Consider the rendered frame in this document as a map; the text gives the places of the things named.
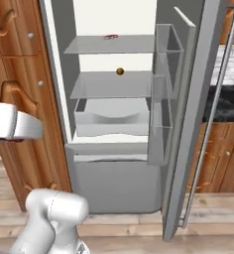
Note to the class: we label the grey freezer drawer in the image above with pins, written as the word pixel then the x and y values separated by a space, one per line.
pixel 117 183

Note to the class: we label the tall wooden cupboard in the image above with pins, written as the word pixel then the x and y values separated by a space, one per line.
pixel 26 72

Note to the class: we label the round brown vegetable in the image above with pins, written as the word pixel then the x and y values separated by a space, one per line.
pixel 120 71

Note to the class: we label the round silver cupboard knob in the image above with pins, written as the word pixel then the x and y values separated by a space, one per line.
pixel 31 35
pixel 40 83

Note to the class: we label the grey fridge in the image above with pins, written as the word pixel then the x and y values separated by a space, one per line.
pixel 115 185

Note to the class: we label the wooden base cupboards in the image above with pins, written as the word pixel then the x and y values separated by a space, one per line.
pixel 221 158

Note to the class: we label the grey fridge door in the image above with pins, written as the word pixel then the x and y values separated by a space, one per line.
pixel 191 115

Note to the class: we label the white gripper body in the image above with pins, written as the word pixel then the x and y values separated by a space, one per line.
pixel 29 127

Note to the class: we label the clear fridge door bin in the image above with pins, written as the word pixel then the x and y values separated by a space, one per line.
pixel 160 135
pixel 162 87
pixel 168 38

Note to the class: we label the glass fridge shelf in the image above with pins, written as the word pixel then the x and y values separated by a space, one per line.
pixel 112 85
pixel 112 44

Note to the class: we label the red meat pack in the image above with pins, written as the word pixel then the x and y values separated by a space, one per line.
pixel 111 36

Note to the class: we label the white fridge crisper drawer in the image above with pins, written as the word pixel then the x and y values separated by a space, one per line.
pixel 112 120

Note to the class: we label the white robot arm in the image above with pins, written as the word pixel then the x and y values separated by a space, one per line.
pixel 53 211

